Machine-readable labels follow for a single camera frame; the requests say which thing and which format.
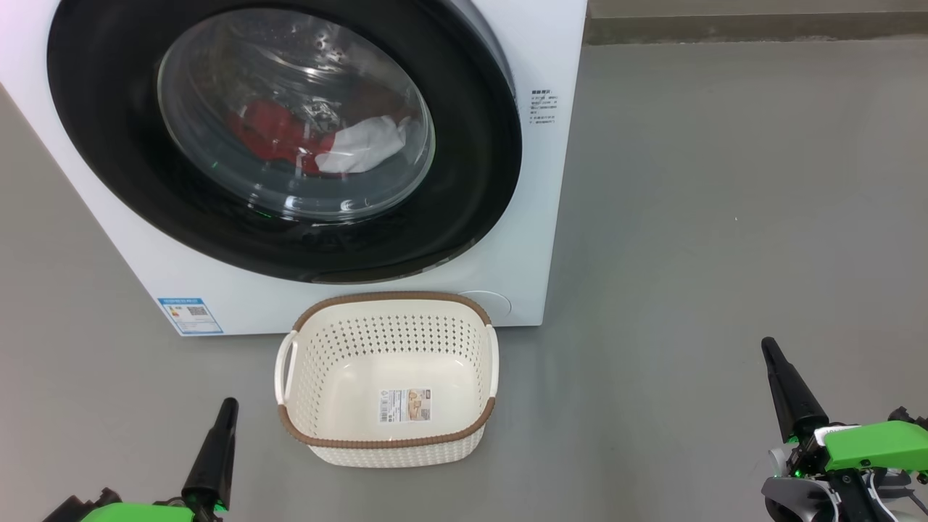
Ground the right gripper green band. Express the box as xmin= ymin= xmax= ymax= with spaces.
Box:
xmin=761 ymin=337 xmax=928 ymax=522

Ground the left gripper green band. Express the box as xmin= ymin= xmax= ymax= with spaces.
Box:
xmin=43 ymin=397 xmax=239 ymax=522

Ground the black-rimmed glass washer door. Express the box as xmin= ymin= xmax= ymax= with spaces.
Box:
xmin=47 ymin=0 xmax=523 ymax=283

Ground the red and white garment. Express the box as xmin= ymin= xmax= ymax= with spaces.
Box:
xmin=225 ymin=94 xmax=414 ymax=176

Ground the cream basket with brown rim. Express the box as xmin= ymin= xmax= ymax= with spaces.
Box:
xmin=274 ymin=291 xmax=500 ymax=468

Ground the white front-load washing machine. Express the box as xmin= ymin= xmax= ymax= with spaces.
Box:
xmin=0 ymin=0 xmax=589 ymax=338

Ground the blue energy label sticker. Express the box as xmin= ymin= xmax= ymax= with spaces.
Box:
xmin=157 ymin=297 xmax=224 ymax=336

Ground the paper product label sticker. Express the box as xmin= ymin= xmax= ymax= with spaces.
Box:
xmin=377 ymin=388 xmax=434 ymax=425

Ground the round white filter cover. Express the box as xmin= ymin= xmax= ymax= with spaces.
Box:
xmin=457 ymin=291 xmax=512 ymax=320

